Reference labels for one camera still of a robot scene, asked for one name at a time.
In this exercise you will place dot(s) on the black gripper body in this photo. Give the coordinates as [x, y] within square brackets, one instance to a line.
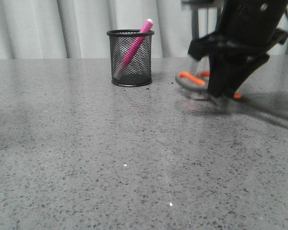
[245, 27]

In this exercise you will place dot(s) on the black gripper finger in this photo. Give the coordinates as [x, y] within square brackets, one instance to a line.
[249, 69]
[227, 73]

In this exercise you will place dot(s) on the grey orange scissors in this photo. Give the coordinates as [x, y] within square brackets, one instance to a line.
[198, 86]

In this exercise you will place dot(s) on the pink marker pen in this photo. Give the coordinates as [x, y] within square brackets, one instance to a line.
[135, 45]

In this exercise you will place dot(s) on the black mesh pen holder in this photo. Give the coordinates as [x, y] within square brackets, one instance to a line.
[138, 72]

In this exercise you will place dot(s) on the grey curtain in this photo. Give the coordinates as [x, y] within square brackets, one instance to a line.
[77, 28]

